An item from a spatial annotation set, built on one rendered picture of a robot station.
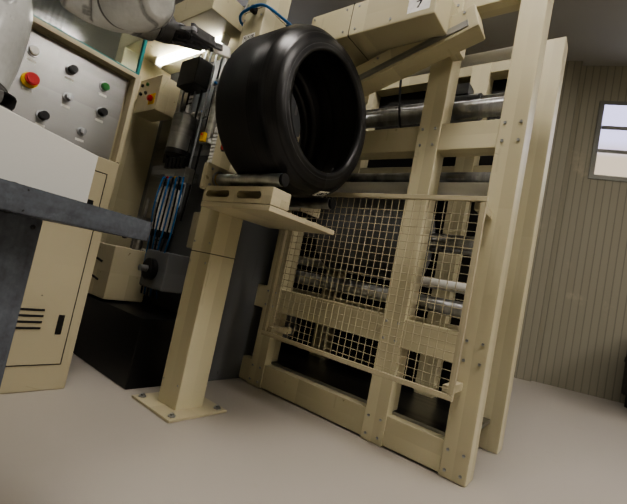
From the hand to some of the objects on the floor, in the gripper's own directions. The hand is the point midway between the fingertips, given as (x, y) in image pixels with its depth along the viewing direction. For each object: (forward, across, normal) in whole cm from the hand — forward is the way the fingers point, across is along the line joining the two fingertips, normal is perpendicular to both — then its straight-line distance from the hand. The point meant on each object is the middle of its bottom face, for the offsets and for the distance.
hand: (219, 49), depth 114 cm
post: (+6, +32, +127) cm, 131 cm away
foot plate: (+6, +32, +127) cm, 131 cm away
